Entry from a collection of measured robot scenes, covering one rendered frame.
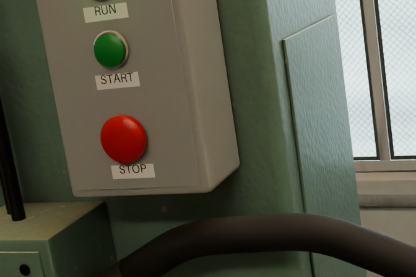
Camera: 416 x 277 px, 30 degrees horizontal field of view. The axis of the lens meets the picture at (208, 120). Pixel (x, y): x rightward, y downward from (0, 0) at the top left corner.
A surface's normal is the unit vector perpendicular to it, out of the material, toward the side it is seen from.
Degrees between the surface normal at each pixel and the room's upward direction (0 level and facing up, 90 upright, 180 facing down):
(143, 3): 90
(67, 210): 0
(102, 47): 88
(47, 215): 0
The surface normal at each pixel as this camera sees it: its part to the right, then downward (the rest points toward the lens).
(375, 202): -0.44, 0.24
